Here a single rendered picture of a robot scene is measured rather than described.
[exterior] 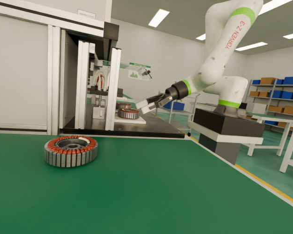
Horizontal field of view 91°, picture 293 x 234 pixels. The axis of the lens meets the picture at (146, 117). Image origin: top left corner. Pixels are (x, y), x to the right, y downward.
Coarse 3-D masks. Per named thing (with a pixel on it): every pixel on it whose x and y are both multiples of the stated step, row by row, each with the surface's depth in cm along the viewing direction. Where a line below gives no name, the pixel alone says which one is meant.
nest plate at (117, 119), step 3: (117, 114) 77; (117, 117) 69; (120, 117) 70; (141, 117) 77; (114, 120) 65; (117, 120) 65; (120, 120) 66; (123, 120) 66; (126, 120) 66; (129, 120) 67; (132, 120) 67; (135, 120) 68; (138, 120) 69; (141, 120) 70; (144, 120) 71; (144, 123) 69
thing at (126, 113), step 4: (120, 108) 74; (124, 108) 76; (120, 112) 69; (124, 112) 68; (128, 112) 68; (132, 112) 69; (136, 112) 70; (120, 116) 69; (124, 116) 68; (128, 116) 68; (132, 116) 69; (136, 116) 70
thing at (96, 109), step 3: (96, 105) 69; (102, 105) 72; (93, 108) 65; (96, 108) 65; (99, 108) 65; (102, 108) 66; (93, 111) 65; (96, 111) 65; (99, 111) 66; (102, 111) 66; (93, 114) 65; (96, 114) 66; (99, 114) 66; (102, 114) 66; (93, 117) 66; (96, 117) 66; (99, 117) 66; (102, 117) 67
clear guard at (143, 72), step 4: (104, 60) 82; (104, 64) 97; (108, 64) 94; (120, 64) 86; (124, 64) 85; (120, 68) 107; (124, 68) 104; (128, 68) 101; (132, 68) 98; (136, 68) 95; (140, 68) 92; (144, 68) 89; (140, 72) 103; (144, 72) 96; (140, 76) 111; (144, 76) 102; (148, 76) 93
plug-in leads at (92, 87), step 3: (96, 72) 63; (99, 72) 63; (99, 75) 64; (99, 78) 64; (105, 78) 64; (93, 81) 64; (99, 81) 64; (105, 81) 64; (93, 84) 64; (99, 84) 65; (105, 84) 64; (93, 87) 64; (99, 87) 65; (105, 87) 65; (99, 90) 65; (105, 90) 65
